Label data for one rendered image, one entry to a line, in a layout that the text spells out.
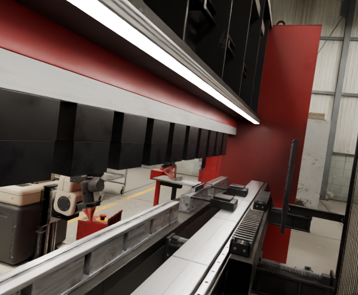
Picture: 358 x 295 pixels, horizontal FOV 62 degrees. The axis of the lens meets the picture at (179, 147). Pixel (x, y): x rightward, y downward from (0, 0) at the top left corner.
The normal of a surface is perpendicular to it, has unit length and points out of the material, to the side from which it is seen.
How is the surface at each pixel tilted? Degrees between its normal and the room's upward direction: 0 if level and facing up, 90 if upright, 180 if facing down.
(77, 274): 90
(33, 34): 90
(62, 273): 90
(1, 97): 90
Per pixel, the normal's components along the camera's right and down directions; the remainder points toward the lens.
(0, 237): -0.29, 0.01
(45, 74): 0.93, 0.14
